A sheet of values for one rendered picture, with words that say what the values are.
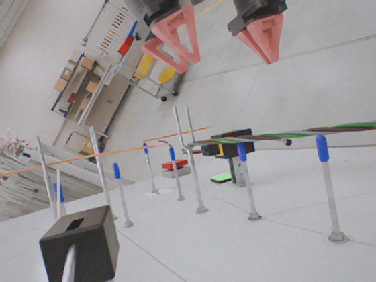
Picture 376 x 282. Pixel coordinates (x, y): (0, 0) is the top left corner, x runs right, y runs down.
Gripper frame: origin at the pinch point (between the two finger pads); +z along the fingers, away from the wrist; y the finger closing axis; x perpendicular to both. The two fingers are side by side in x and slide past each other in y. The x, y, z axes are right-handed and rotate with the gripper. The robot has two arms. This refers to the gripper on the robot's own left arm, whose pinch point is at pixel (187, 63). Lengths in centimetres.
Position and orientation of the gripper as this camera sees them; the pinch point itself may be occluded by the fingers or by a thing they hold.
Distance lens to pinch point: 45.6
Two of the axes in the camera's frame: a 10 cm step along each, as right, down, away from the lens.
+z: 5.7, 8.0, 2.0
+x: 7.4, -6.0, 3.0
